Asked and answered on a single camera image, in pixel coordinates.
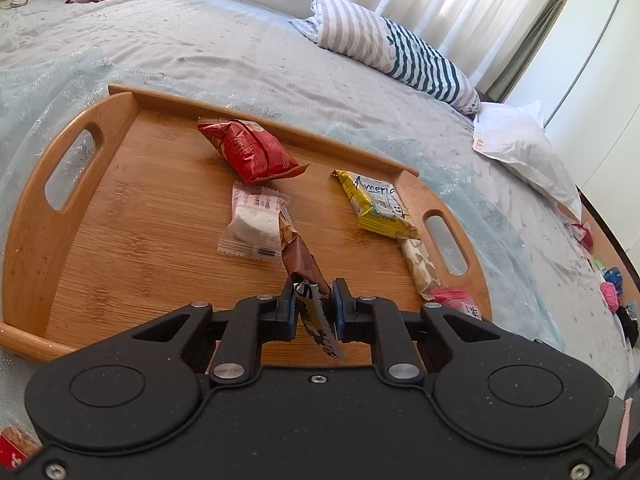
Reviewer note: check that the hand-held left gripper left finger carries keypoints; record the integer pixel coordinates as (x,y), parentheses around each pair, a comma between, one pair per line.
(290,310)

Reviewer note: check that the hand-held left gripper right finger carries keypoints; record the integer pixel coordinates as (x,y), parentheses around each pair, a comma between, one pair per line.
(340,310)

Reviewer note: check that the brown chocolate cake packet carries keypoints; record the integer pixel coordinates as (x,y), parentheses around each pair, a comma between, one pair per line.
(302,262)

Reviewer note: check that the clear nougat packet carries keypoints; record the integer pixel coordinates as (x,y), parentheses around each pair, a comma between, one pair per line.
(419,262)

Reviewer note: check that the white cake packet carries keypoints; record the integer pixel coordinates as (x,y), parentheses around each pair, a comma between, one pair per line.
(252,225)

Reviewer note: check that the yellow snack packet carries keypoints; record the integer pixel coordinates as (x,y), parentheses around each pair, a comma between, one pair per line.
(380,205)

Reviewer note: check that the large red puffed packet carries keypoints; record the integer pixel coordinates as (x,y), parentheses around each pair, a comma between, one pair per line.
(250,150)

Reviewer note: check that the wooden serving tray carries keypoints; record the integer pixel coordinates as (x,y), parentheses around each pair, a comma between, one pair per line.
(150,210)

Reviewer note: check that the red biscuit packet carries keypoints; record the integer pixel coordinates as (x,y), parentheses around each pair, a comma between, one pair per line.
(15,447)

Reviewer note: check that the white pillow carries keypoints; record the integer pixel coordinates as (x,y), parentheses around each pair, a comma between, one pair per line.
(520,155)

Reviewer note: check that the small red pouch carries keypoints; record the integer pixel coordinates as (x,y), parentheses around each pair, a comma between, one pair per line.
(583,236)

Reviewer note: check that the small pink object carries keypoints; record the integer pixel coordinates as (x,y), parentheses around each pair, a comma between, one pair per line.
(611,295)

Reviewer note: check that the striped pillow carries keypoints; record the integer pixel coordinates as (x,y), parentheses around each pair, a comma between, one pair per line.
(380,40)

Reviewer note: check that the small blue object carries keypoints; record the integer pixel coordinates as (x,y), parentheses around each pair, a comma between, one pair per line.
(611,275)

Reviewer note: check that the grey-green curtain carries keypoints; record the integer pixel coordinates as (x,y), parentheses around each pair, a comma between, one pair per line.
(530,45)

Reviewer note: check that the white wardrobe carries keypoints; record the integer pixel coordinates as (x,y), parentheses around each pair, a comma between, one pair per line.
(600,85)

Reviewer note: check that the small metal trinket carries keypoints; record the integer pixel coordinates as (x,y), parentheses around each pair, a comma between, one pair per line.
(15,2)

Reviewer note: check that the wooden bed frame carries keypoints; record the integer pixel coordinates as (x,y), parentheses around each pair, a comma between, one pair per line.
(612,240)

